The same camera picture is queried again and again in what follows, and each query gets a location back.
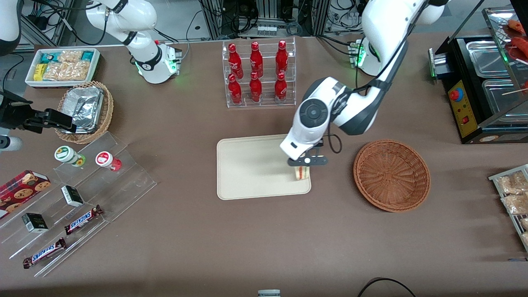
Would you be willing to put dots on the large clear cracker bag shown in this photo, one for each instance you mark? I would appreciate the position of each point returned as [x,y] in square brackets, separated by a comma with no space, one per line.
[66,71]

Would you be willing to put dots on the clear acrylic bottle rack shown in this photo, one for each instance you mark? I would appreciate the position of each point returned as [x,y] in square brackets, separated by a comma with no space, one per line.
[266,105]

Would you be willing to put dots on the brown wicker basket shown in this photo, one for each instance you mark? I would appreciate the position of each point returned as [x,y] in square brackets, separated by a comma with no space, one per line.
[392,175]

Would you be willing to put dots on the triangular sandwich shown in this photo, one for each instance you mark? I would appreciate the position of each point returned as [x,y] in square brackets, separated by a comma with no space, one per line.
[302,174]

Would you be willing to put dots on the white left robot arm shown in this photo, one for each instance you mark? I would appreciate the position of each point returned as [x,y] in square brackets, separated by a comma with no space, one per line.
[313,113]

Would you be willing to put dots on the light wicker basket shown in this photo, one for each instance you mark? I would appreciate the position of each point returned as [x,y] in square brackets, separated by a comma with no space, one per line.
[108,107]

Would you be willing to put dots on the Snickers bar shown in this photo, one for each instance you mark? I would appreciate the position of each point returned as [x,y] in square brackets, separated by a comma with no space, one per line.
[43,253]
[82,220]

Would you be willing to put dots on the clear bag of pastries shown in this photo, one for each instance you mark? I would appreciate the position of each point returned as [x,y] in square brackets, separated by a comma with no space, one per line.
[524,223]
[511,183]
[525,239]
[515,204]

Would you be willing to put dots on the aluminium frame structure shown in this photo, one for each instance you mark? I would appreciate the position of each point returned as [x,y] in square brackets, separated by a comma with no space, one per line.
[212,18]

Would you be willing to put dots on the white snack bin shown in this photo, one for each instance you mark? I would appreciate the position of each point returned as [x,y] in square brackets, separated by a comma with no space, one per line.
[95,66]

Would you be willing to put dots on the yellow snack packet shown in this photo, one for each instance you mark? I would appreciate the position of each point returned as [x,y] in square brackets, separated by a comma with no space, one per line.
[39,72]

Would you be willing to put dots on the red sausage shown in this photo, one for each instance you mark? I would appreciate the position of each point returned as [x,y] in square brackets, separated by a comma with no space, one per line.
[517,25]
[520,45]

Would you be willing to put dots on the teal snack packet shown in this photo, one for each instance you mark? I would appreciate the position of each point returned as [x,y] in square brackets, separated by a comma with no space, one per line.
[47,57]
[87,55]

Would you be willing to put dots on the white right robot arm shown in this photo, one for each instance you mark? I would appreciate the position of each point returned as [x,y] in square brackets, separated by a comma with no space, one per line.
[140,16]

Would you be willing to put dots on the red cookie box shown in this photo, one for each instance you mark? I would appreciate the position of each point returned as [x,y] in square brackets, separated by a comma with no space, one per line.
[20,192]

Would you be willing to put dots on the red cola bottle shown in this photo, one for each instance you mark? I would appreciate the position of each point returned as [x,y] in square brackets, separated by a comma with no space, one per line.
[281,88]
[255,88]
[234,62]
[281,57]
[235,91]
[256,60]

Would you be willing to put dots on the green lidded cup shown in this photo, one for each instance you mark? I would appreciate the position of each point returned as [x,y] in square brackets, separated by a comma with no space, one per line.
[66,154]

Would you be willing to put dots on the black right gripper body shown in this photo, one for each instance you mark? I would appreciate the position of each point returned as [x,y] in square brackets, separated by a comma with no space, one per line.
[15,116]

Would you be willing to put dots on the steel pan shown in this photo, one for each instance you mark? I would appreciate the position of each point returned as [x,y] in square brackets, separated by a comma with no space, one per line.
[501,97]
[486,57]

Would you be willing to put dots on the small black box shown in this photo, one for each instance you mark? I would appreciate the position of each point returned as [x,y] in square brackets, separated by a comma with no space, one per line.
[35,222]
[72,196]

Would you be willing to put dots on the clear acrylic stepped stand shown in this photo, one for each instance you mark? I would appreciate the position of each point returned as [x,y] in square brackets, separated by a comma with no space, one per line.
[123,181]

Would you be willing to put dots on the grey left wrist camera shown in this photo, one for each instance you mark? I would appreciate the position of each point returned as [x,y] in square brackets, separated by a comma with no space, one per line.
[317,161]

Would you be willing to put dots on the small clear cracker bag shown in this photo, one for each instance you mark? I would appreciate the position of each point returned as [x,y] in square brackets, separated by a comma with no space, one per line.
[70,56]

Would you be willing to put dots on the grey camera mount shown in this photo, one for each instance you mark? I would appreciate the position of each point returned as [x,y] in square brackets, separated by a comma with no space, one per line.
[269,293]

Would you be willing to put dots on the white power strip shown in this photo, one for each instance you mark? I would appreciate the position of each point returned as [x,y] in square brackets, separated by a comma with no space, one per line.
[267,30]

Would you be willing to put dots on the aluminium foil container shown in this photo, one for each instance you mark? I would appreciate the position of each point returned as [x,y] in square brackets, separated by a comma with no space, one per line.
[84,105]

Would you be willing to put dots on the beige plastic tray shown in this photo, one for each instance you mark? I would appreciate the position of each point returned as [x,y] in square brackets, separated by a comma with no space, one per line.
[251,169]

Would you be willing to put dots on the red lidded cup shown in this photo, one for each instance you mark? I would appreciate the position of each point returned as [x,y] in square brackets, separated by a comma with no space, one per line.
[105,159]

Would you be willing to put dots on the black food warmer machine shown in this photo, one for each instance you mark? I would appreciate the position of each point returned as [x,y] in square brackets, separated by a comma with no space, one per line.
[464,109]

